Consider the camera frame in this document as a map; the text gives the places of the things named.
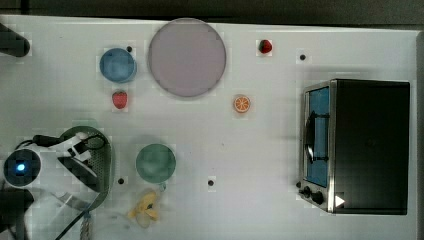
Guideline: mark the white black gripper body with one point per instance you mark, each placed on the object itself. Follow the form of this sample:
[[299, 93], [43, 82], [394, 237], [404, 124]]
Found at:
[[77, 153]]

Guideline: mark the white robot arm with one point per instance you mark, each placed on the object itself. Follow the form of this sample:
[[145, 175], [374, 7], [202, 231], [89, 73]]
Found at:
[[56, 173]]

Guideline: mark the black clamp lower left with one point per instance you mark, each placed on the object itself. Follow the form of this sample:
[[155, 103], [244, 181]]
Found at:
[[13, 205]]

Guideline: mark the black clamp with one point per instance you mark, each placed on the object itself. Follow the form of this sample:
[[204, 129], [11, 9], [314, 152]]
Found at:
[[13, 44], [13, 205]]

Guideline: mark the green cup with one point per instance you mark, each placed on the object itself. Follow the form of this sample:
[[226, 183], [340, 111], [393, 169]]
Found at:
[[155, 163]]

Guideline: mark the yellow toy banana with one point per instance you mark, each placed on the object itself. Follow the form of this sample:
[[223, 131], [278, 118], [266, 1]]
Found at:
[[144, 212]]

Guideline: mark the blue bowl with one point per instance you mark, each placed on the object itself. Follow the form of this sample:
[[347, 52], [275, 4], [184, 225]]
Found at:
[[118, 65]]

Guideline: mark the black clamp upper left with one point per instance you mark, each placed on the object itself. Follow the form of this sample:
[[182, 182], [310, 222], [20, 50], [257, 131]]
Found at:
[[13, 44]]

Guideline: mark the lilac round plate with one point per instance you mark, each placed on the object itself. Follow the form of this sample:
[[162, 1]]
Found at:
[[187, 57]]

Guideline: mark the toy orange slice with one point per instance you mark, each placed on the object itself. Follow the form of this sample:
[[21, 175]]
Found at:
[[241, 104]]

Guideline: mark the dark red toy strawberry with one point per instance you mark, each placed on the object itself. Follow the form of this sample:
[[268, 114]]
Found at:
[[265, 46]]

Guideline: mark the black toaster oven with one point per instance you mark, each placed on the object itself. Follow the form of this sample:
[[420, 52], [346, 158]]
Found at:
[[355, 146]]

